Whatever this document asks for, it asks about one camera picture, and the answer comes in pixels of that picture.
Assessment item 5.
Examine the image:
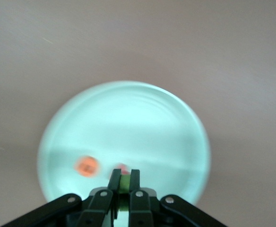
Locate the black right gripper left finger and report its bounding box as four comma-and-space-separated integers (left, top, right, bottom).
0, 168, 122, 227

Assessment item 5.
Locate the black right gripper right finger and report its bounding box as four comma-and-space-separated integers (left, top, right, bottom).
128, 169, 230, 227

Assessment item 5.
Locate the green foam letter u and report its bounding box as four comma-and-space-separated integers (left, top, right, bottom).
119, 174, 132, 212

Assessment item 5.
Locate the orange foam letter e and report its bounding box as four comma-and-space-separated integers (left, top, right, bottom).
73, 155, 101, 178

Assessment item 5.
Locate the pink foam letter w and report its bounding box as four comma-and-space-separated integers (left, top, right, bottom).
115, 163, 132, 175

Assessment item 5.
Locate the light green plate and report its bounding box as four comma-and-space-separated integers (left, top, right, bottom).
37, 80, 212, 208

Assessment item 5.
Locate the brown table cover sheet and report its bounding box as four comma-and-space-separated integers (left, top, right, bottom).
0, 0, 276, 227

